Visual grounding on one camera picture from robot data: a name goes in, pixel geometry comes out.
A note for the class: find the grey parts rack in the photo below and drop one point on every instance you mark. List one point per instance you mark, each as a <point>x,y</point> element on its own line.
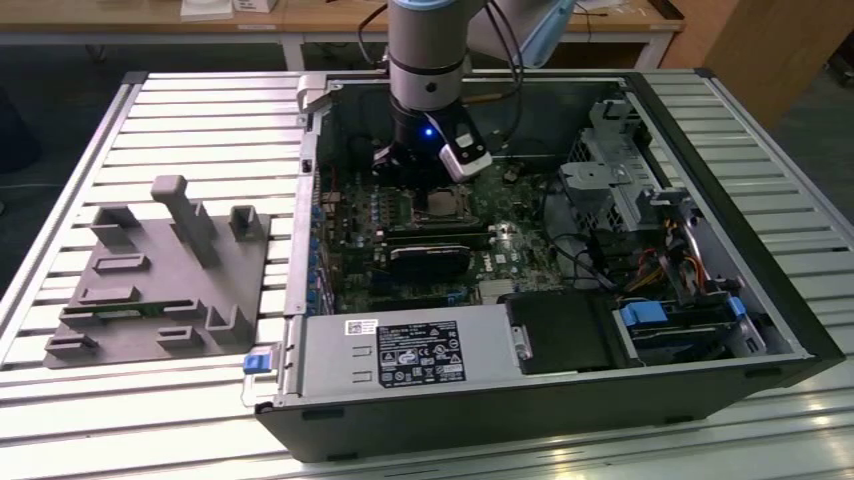
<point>167,280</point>

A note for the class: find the green RAM stick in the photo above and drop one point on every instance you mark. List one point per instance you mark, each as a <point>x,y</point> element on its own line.
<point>127,311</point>

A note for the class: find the black RAM stick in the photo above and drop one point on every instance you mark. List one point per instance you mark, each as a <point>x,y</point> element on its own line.
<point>434,230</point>

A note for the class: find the wooden cabinet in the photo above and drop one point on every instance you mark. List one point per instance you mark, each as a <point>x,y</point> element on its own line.
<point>768,50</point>

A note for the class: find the small silver heat sink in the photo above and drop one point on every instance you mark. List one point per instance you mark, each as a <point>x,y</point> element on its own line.
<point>498,291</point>

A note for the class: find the blue case latch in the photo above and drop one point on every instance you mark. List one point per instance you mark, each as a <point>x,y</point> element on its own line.
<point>257,363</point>

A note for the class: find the white box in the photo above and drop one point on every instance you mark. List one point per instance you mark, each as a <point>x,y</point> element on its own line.
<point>207,9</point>

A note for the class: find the small CPU plate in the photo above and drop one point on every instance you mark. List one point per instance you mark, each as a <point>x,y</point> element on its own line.
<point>446,201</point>

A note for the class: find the blue plastic clip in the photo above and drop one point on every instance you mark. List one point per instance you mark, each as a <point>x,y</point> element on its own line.
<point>736,306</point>

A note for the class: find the black plastic shroud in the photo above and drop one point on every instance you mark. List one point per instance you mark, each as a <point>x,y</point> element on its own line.
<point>561,330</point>

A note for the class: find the hard disk in blue carrier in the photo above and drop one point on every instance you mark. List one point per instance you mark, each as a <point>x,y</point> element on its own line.
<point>644,312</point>

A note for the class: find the green motherboard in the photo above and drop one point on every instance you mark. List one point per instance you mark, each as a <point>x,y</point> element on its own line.
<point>514,250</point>

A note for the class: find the wooden desk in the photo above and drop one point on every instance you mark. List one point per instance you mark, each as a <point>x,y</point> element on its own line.
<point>134,25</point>

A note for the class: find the silver power supply unit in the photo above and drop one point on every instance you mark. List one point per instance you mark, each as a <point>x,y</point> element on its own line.
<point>334,360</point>

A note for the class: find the black graphics card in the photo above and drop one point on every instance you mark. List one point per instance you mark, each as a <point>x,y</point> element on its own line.
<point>430,262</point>

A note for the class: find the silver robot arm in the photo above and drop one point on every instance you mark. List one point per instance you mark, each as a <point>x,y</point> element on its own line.
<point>428,50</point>

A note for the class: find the CPU socket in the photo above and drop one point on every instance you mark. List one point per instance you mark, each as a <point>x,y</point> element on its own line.
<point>418,220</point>

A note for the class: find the small silver wrist camera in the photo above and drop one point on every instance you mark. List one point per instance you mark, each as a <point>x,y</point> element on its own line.
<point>384,160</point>

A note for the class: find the grey metal drive cage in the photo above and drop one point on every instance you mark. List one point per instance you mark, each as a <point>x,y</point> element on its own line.
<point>601,185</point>

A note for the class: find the white rounded wrist camera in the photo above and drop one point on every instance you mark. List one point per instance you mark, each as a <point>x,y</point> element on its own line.
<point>468,152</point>

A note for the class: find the black open PC case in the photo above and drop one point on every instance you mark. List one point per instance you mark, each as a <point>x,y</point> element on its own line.
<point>468,425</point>

